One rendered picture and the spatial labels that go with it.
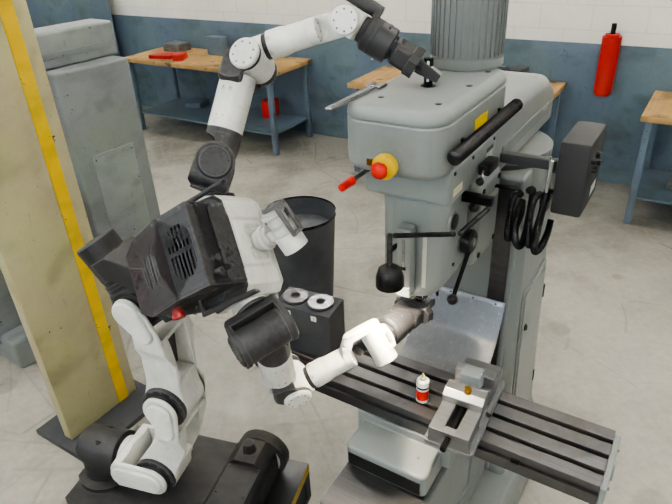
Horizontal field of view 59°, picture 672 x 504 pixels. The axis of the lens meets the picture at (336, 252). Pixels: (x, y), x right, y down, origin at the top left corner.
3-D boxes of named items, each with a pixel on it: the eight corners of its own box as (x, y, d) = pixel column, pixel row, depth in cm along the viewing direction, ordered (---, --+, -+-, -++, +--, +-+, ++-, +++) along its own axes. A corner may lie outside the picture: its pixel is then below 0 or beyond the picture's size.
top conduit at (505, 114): (460, 167, 130) (461, 152, 128) (443, 164, 132) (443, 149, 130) (522, 111, 162) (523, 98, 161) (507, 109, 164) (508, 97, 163)
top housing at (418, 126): (439, 187, 132) (442, 116, 124) (339, 167, 144) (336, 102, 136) (506, 125, 166) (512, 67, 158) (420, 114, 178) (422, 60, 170)
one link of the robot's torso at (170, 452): (128, 488, 197) (136, 394, 171) (160, 443, 214) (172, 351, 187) (169, 508, 196) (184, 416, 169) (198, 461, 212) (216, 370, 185)
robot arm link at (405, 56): (410, 75, 152) (371, 50, 151) (431, 42, 147) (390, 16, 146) (402, 88, 141) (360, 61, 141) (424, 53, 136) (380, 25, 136)
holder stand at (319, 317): (331, 360, 208) (328, 314, 198) (277, 345, 217) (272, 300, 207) (345, 340, 217) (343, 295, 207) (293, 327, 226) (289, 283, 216)
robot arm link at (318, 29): (362, 30, 140) (309, 46, 144) (367, 29, 148) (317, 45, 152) (355, 1, 138) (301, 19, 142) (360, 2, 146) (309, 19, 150)
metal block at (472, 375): (478, 394, 179) (479, 379, 176) (459, 388, 182) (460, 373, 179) (483, 383, 183) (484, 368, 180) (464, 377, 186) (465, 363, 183)
